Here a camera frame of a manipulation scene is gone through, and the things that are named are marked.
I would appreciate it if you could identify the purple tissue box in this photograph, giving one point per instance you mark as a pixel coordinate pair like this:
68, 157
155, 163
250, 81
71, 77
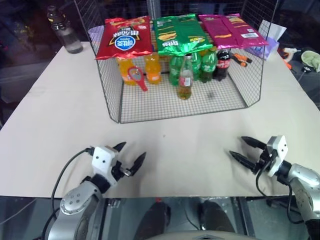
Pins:
271, 47

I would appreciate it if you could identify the clear plastic water bottle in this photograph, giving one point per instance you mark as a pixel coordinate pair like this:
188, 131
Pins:
67, 35

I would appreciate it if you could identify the white glue gun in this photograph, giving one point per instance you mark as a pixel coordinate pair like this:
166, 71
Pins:
290, 53

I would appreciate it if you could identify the green chip bag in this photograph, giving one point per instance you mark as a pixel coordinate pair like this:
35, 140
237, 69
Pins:
175, 35

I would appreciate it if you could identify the orange and black hand tool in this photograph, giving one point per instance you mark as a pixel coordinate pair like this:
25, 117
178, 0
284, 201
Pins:
241, 59

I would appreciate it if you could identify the red bottle opener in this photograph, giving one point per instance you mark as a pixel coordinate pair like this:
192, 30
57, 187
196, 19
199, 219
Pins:
143, 85

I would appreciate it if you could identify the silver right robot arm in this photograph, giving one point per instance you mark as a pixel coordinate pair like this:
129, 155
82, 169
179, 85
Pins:
302, 175

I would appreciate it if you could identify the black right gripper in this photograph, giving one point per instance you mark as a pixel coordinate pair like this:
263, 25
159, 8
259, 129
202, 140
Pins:
265, 160

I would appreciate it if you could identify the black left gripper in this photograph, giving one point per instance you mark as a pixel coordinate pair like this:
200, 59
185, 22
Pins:
119, 171

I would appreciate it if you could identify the orange soda bottle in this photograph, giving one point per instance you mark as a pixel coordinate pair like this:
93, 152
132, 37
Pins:
123, 72
153, 72

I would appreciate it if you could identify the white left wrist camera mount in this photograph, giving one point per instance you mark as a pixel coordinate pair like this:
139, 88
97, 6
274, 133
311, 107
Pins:
102, 160

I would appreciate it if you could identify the lilac plastic pack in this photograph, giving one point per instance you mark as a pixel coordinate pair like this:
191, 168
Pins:
94, 32

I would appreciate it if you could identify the cola bottle red label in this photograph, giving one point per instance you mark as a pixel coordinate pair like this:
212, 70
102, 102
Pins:
222, 65

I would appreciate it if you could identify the small black round object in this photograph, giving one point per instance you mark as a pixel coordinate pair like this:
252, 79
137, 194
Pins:
306, 69

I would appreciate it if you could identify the green soda bottle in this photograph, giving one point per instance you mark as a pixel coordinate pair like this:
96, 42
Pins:
208, 67
196, 65
173, 72

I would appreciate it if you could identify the magenta chip bag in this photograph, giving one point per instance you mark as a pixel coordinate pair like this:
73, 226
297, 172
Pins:
225, 30

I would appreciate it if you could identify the glass bottle red label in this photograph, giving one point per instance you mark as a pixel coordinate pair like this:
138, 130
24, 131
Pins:
185, 87

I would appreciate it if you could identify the pale green cloth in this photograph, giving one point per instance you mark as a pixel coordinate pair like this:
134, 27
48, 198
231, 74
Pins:
311, 58

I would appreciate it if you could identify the red chip bag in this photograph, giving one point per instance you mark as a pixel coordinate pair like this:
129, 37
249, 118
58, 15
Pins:
125, 37

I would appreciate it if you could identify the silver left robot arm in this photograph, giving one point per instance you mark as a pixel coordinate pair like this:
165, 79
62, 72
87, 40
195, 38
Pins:
75, 197

